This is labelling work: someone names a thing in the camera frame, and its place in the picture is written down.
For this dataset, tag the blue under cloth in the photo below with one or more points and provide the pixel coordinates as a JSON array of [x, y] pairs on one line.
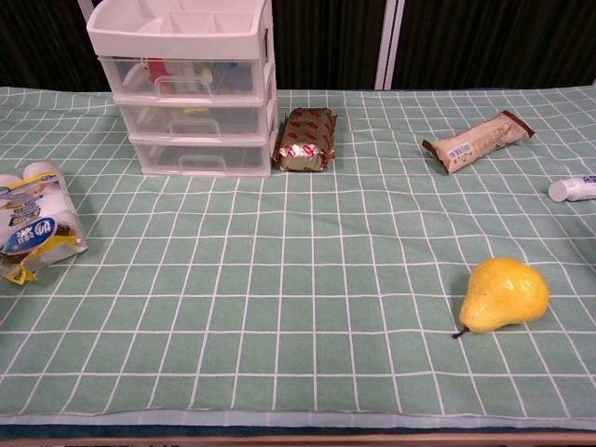
[[298, 419]]

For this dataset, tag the white plastic drawer cabinet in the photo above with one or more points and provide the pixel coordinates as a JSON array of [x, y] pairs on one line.
[[177, 32]]

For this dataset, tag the blurry yellow-brown object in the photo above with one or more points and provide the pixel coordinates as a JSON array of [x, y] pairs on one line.
[[196, 111]]

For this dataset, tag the clear drawer holding small items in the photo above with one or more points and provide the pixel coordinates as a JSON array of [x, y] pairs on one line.
[[233, 84]]

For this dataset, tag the red plastic cup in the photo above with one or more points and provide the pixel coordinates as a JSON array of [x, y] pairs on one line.
[[157, 70]]

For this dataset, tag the wide white frame post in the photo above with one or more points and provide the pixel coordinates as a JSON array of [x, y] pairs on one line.
[[390, 42]]

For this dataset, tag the white plastic bottle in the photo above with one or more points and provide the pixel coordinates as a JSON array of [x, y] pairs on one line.
[[570, 188]]

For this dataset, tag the beige brown snack bar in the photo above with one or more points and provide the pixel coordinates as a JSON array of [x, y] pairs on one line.
[[475, 142]]

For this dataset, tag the green white tube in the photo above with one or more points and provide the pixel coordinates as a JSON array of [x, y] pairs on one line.
[[207, 73]]

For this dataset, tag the empty clear drawer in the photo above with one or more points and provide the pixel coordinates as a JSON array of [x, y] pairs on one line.
[[153, 158]]

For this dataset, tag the thin white frame post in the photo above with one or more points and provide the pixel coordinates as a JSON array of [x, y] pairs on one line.
[[84, 5]]

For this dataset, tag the black pleated curtain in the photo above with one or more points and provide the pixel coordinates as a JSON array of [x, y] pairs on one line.
[[489, 42]]

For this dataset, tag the blue binder clip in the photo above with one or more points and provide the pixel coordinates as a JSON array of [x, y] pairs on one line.
[[229, 65]]

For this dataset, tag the green checkered tablecloth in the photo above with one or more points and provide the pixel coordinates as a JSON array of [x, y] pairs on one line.
[[298, 261]]

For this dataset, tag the gold wrapped snack pack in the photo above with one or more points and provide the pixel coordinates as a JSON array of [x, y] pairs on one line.
[[305, 135]]

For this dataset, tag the wrapped tissue roll pack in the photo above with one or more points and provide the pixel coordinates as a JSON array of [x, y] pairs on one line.
[[39, 219]]

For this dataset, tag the yellow pear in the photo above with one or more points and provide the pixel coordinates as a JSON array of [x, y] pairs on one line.
[[505, 298]]

